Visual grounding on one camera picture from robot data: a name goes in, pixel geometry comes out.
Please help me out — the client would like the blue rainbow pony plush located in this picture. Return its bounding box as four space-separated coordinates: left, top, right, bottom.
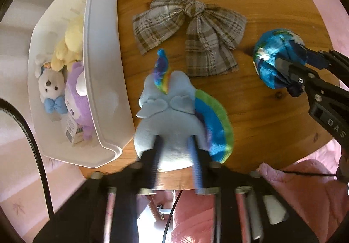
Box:
134 49 234 172

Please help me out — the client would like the grey plaid fabric bow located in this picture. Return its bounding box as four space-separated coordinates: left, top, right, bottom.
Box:
132 0 247 77

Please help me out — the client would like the purple plush doll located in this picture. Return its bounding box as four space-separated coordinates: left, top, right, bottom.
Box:
65 61 95 141

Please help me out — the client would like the pink bed blanket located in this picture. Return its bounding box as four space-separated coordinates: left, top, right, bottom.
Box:
171 138 349 243

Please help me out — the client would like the white plastic storage bin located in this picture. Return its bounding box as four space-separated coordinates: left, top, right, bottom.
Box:
28 0 134 168

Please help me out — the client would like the white bear plush blue bow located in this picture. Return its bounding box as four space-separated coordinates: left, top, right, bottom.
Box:
34 54 68 115

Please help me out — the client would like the yellow plush toy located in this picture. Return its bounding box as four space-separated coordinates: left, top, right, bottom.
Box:
51 15 84 72

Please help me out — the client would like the black cable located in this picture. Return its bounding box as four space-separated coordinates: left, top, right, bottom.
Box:
0 98 55 219

